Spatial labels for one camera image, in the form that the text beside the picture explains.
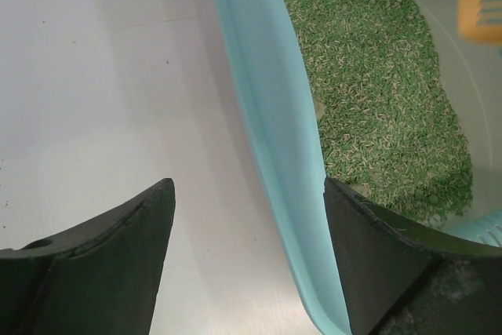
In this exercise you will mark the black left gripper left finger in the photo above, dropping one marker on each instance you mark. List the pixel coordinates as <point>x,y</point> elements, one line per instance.
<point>99,277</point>

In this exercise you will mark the orange litter scoop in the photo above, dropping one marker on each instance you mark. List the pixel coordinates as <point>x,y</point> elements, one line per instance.
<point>479,21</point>

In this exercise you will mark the teal cat litter box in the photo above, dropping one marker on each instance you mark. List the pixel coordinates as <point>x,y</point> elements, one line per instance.
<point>278,113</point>

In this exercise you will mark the green litter pellets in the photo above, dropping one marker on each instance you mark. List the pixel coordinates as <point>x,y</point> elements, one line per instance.
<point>386,127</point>

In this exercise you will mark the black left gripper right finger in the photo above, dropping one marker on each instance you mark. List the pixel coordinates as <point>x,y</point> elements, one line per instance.
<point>401,277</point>

